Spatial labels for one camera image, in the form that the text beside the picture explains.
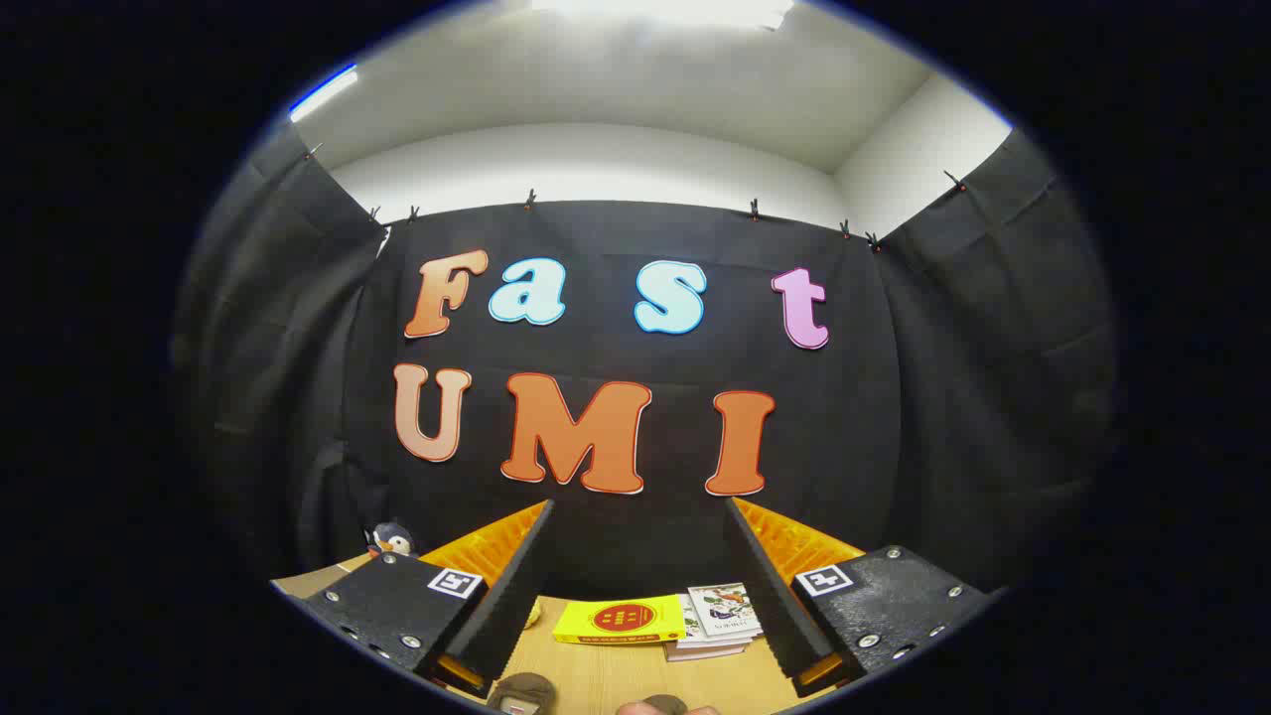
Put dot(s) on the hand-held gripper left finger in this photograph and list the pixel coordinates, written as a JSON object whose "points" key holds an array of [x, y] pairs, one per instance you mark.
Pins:
{"points": [[511, 596]]}

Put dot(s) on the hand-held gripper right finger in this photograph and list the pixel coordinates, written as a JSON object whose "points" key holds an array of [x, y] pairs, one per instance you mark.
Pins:
{"points": [[770, 596]]}

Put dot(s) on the brown fleece shoe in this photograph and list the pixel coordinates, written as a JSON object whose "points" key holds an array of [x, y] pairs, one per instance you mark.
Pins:
{"points": [[663, 706], [521, 690]]}

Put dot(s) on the brown cover book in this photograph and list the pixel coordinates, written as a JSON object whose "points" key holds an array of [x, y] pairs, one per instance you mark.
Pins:
{"points": [[705, 655]]}

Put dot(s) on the yellow book red label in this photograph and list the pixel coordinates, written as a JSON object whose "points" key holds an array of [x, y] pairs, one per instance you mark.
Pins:
{"points": [[621, 621]]}

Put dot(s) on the penguin plush toy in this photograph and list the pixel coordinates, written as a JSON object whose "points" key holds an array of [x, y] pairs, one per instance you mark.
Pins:
{"points": [[390, 541]]}

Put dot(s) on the row of small black clips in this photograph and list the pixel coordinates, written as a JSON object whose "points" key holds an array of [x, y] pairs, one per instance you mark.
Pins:
{"points": [[530, 200]]}

